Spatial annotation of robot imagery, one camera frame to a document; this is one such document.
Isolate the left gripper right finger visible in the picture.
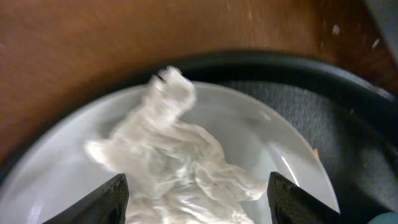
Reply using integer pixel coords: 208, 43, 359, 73
267, 172, 341, 224

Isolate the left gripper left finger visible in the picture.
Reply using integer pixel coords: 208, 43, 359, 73
43, 174, 129, 224

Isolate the grey plate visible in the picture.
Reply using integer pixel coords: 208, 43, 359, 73
1, 83, 339, 223

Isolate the white tissue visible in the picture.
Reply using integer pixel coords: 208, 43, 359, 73
85, 67, 267, 223

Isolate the blue cup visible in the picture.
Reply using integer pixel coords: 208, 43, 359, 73
368, 212, 398, 224

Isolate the round black serving tray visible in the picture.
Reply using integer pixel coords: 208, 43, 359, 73
1, 50, 397, 223

